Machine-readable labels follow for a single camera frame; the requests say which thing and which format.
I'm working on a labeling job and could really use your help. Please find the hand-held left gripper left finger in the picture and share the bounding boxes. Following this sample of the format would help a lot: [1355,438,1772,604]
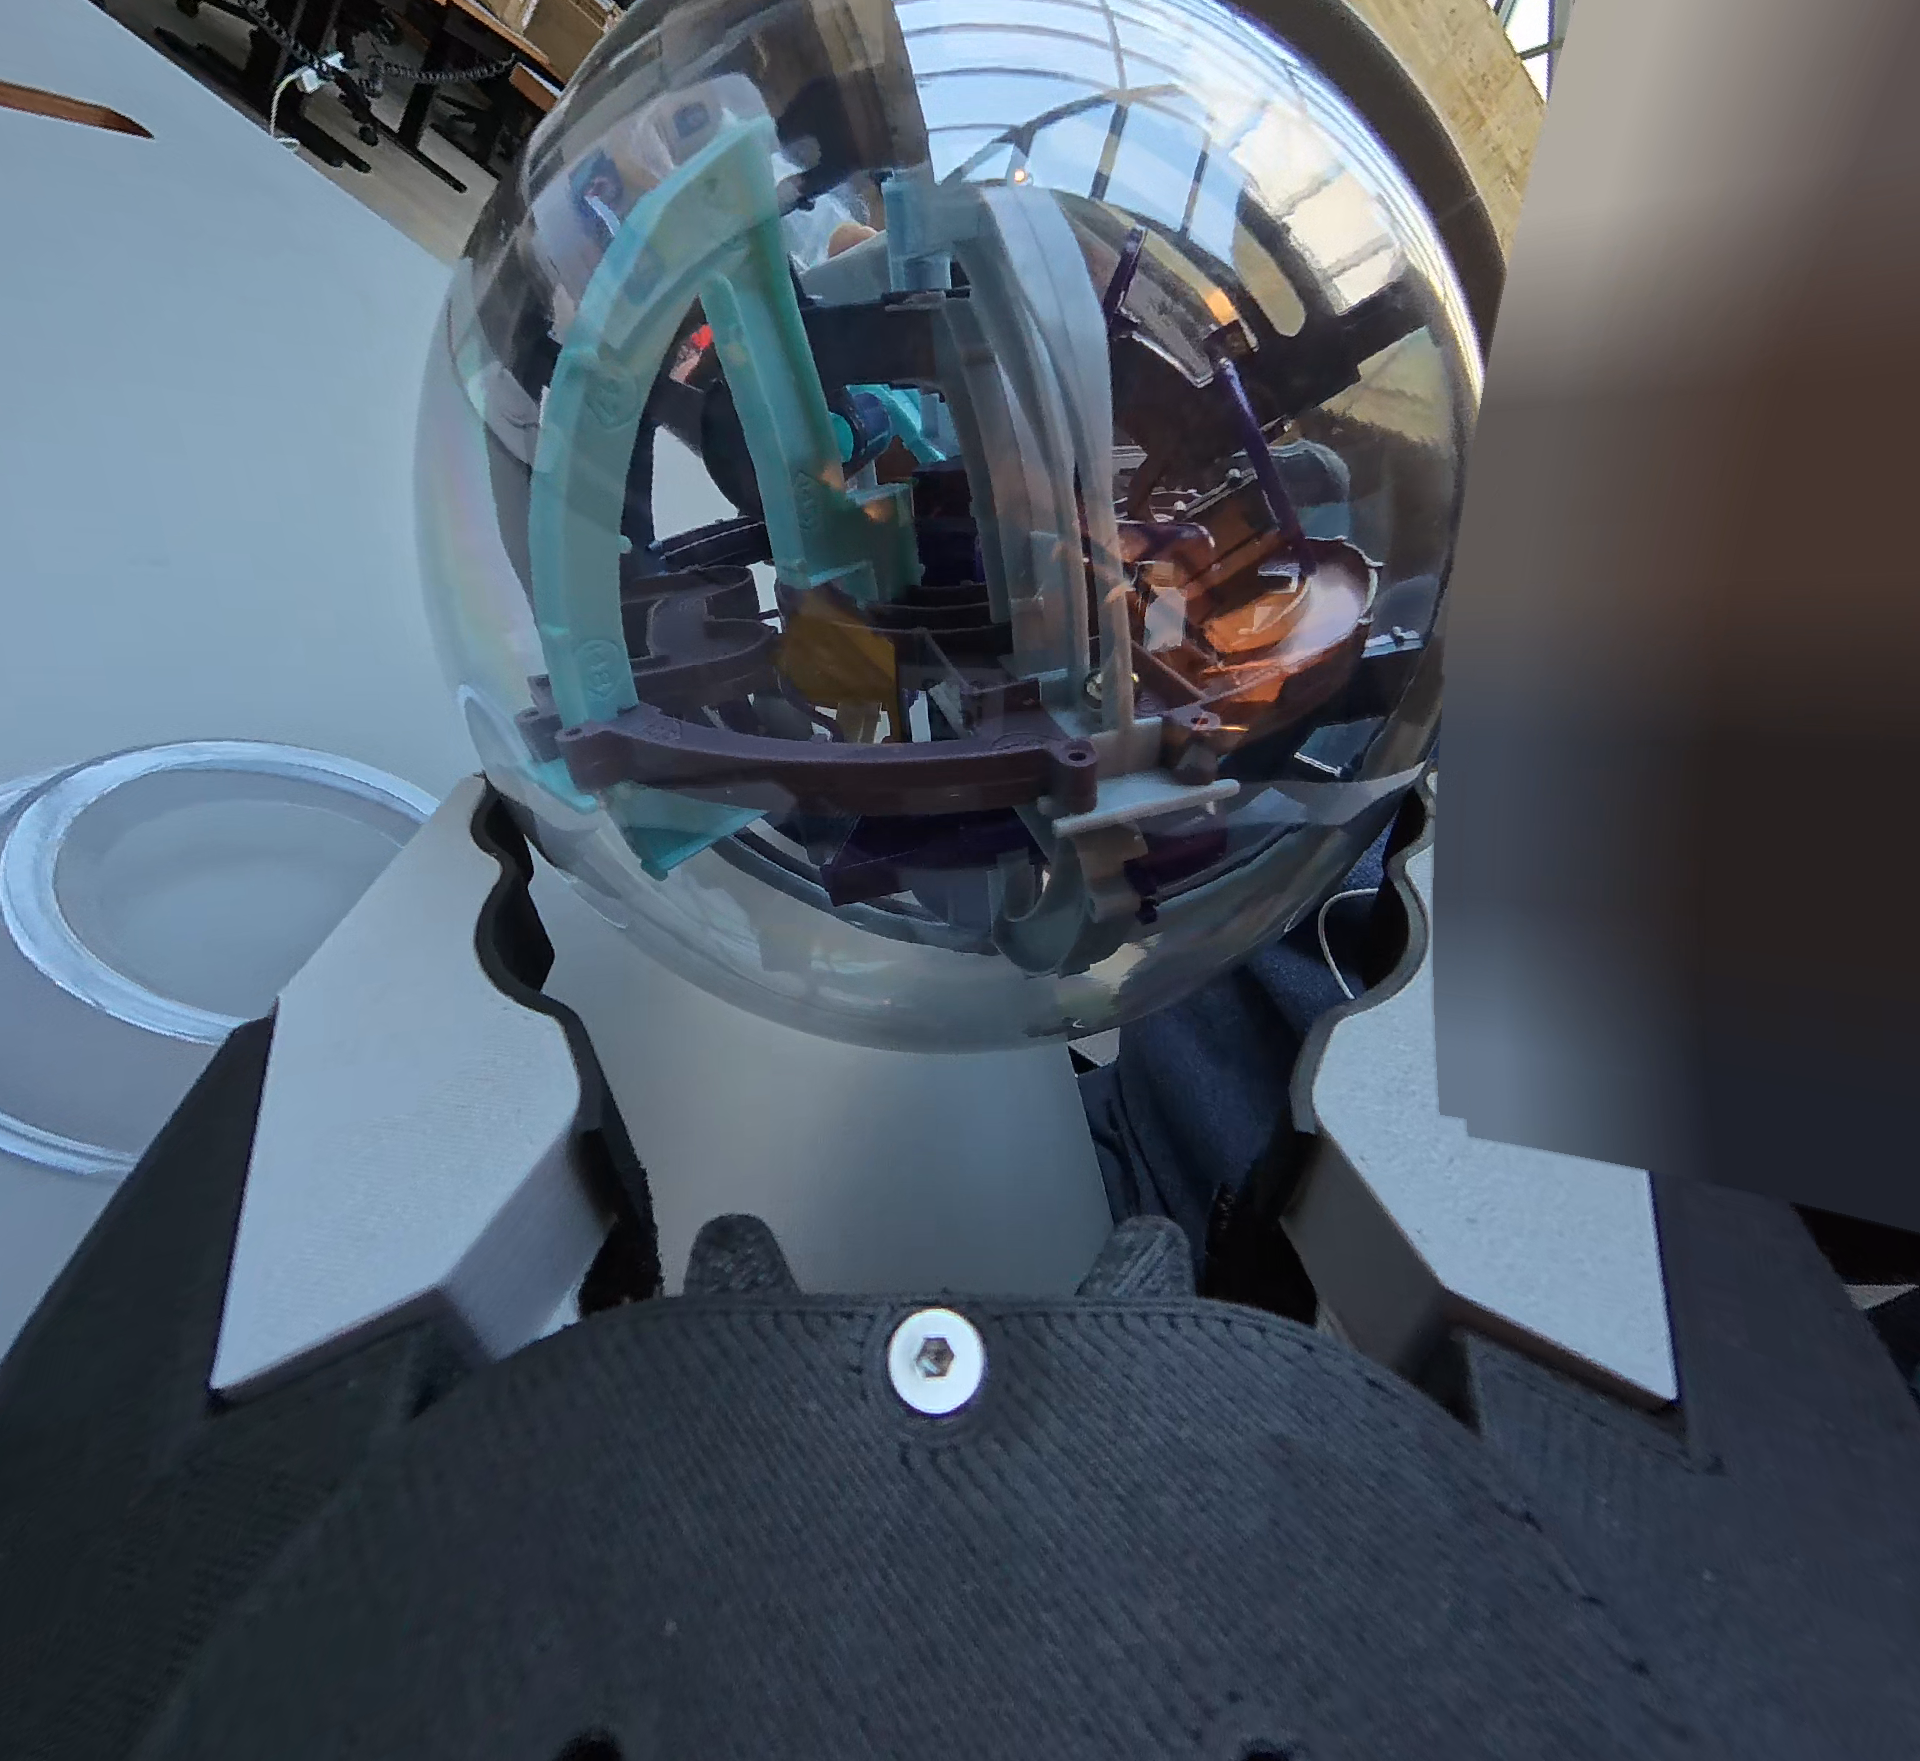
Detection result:
[209,779,661,1395]

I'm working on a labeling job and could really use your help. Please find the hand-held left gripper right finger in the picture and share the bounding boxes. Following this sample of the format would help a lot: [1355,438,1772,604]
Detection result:
[1282,771,1674,1409]

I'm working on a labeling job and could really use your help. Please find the clear maze ball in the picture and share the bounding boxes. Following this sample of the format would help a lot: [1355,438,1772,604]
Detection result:
[417,0,1506,1042]

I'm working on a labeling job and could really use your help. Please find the person's dark trousers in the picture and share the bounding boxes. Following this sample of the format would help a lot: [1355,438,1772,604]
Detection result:
[1072,950,1420,1327]

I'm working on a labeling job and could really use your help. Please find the clear plastic ring stand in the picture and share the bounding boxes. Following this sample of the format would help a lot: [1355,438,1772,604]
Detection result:
[0,738,482,1178]

